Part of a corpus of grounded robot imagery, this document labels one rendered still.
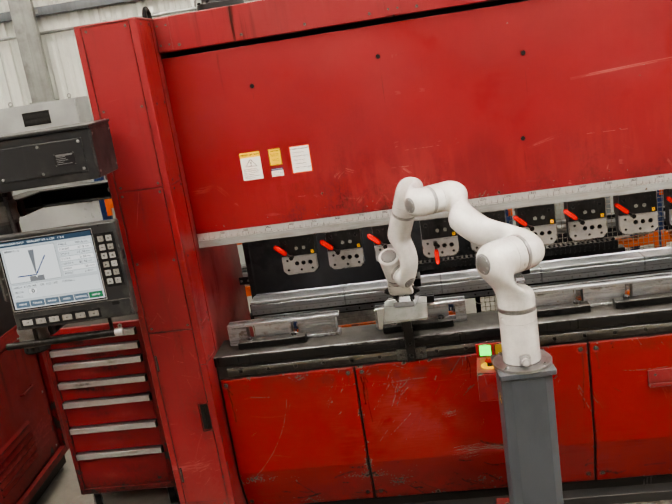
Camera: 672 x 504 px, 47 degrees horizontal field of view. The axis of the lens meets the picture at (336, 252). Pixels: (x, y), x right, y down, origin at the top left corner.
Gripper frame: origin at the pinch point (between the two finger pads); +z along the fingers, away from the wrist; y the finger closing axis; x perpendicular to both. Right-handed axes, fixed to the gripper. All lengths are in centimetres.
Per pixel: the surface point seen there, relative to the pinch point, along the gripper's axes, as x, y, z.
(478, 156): -43, -35, -34
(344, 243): -17.4, 22.9, -18.4
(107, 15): -384, 314, 102
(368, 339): 14.7, 16.6, 7.9
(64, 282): 29, 110, -72
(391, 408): 35.9, 10.7, 31.4
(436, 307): -1.2, -11.4, 11.5
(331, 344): 17.5, 32.0, 5.5
